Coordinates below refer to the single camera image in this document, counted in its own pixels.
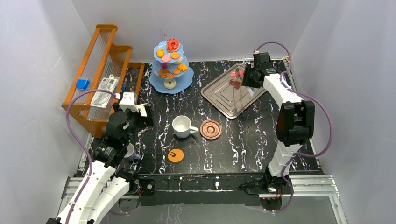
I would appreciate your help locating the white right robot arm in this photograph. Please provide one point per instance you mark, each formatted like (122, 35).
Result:
(294, 124)

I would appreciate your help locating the round orange cookie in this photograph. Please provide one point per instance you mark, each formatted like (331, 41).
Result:
(176, 71)
(175, 55)

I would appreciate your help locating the brown wooden saucer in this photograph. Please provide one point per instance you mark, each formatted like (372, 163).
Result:
(210, 129)

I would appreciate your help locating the cream white donut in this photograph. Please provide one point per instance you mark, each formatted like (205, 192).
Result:
(179, 61)
(169, 83)

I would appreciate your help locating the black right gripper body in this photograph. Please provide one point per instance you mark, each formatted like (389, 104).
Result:
(248, 79)

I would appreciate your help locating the pink round macaron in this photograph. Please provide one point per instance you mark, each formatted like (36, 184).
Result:
(166, 58)

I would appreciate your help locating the silver metal tray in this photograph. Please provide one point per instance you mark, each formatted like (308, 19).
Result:
(224, 93)

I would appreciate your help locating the blue eraser block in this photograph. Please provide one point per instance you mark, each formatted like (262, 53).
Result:
(82, 84)

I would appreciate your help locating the orange wooden tiered rack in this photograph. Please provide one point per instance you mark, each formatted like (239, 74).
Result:
(102, 59)

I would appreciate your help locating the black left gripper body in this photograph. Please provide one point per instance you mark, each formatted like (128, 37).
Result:
(148, 120)

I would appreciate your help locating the orange fish-shaped cookie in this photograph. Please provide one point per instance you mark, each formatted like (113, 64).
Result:
(160, 52)

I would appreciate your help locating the clear ruler set package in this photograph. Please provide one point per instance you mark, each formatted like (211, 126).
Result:
(101, 99)

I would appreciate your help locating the brown croissant pastry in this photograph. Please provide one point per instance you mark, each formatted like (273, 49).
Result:
(164, 73)

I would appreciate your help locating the orange round coaster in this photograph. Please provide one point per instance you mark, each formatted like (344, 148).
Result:
(175, 155)

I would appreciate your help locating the white ceramic mug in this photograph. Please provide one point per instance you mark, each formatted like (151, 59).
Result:
(182, 127)

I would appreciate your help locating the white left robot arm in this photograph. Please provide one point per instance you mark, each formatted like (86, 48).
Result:
(103, 184)

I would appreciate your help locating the blue three-tier cake stand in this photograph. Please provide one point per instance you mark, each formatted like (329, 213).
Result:
(183, 80)

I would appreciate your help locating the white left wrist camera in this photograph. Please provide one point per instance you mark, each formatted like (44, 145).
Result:
(128, 101)

